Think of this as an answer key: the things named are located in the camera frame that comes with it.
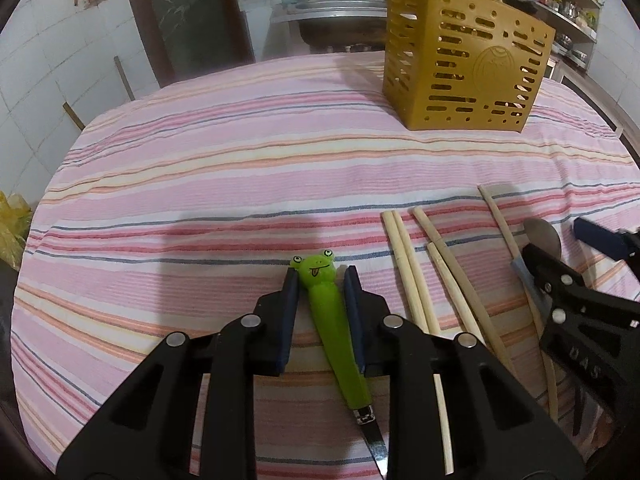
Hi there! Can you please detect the wooden chopstick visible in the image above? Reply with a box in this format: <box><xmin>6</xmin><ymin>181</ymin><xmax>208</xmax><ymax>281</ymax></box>
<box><xmin>426</xmin><ymin>242</ymin><xmax>485</xmax><ymax>342</ymax></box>
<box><xmin>392</xmin><ymin>210</ymin><xmax>454</xmax><ymax>474</ymax></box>
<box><xmin>381</xmin><ymin>210</ymin><xmax>426</xmax><ymax>333</ymax></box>
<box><xmin>412</xmin><ymin>207</ymin><xmax>516</xmax><ymax>376</ymax></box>
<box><xmin>477</xmin><ymin>185</ymin><xmax>559</xmax><ymax>422</ymax></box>

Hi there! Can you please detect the green frog handle fork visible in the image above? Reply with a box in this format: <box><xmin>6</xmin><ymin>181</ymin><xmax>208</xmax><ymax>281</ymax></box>
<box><xmin>290</xmin><ymin>249</ymin><xmax>388</xmax><ymax>479</ymax></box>

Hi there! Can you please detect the pink striped tablecloth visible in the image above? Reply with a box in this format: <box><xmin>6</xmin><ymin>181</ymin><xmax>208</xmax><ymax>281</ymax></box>
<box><xmin>11</xmin><ymin>53</ymin><xmax>639</xmax><ymax>471</ymax></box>

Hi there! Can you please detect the yellow perforated utensil holder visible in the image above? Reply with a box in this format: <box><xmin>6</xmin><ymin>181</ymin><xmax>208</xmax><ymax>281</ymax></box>
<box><xmin>383</xmin><ymin>0</ymin><xmax>554</xmax><ymax>132</ymax></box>

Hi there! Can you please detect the yellow plastic bag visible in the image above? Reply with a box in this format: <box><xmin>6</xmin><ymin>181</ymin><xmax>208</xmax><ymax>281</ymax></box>
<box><xmin>0</xmin><ymin>192</ymin><xmax>32</xmax><ymax>271</ymax></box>

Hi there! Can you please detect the steel sink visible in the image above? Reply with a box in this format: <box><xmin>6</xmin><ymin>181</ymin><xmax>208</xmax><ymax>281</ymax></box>
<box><xmin>270</xmin><ymin>0</ymin><xmax>387</xmax><ymax>54</ymax></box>

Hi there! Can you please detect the dark wooden glass door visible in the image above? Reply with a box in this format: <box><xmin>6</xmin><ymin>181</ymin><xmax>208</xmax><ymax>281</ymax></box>
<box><xmin>129</xmin><ymin>0</ymin><xmax>255</xmax><ymax>87</ymax></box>

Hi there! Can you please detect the corner wall shelf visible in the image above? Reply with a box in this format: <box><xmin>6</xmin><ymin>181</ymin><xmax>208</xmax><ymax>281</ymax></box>
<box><xmin>506</xmin><ymin>0</ymin><xmax>602</xmax><ymax>73</ymax></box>

